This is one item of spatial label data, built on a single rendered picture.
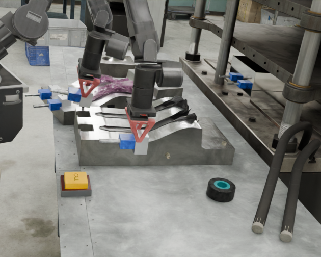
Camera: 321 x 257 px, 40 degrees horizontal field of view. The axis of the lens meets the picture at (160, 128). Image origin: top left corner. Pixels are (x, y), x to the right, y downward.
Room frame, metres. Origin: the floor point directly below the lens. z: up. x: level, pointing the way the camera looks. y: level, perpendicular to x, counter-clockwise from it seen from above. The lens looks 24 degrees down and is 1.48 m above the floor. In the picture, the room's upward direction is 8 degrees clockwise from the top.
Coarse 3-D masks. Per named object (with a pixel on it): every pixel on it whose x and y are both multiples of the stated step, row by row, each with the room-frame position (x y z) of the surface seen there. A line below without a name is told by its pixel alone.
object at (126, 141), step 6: (138, 132) 1.12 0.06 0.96; (120, 138) 1.09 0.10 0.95; (126, 138) 1.10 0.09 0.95; (132, 138) 1.10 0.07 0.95; (144, 138) 1.10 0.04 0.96; (120, 144) 1.08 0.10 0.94; (126, 144) 1.09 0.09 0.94; (132, 144) 1.09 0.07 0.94; (138, 144) 1.09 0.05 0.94; (144, 144) 1.10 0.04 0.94; (132, 150) 1.11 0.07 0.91; (138, 150) 1.09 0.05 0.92; (144, 150) 1.10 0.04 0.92
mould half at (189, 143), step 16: (96, 112) 1.39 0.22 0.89; (112, 112) 1.42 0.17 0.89; (160, 112) 1.40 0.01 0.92; (176, 112) 1.38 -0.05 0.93; (96, 128) 1.26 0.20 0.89; (160, 128) 1.29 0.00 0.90; (176, 128) 1.27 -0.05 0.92; (192, 128) 1.27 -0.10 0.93; (208, 128) 1.45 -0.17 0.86; (80, 144) 1.18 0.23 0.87; (96, 144) 1.18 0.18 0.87; (112, 144) 1.20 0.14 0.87; (160, 144) 1.24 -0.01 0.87; (176, 144) 1.26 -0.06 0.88; (192, 144) 1.27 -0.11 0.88; (208, 144) 1.32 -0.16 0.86; (80, 160) 1.17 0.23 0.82; (96, 160) 1.18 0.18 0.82; (112, 160) 1.20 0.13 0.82; (128, 160) 1.21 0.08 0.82; (144, 160) 1.23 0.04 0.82; (160, 160) 1.24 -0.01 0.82; (176, 160) 1.26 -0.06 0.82; (192, 160) 1.27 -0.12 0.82; (208, 160) 1.29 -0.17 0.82; (224, 160) 1.31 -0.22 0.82
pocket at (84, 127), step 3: (78, 126) 1.27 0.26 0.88; (81, 126) 1.28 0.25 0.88; (84, 126) 1.28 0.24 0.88; (87, 126) 1.28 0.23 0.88; (90, 126) 1.29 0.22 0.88; (78, 129) 1.27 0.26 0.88; (81, 129) 1.28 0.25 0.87; (84, 129) 1.28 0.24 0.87; (87, 129) 1.28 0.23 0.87; (90, 129) 1.29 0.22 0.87; (93, 129) 1.26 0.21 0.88; (78, 132) 1.25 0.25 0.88
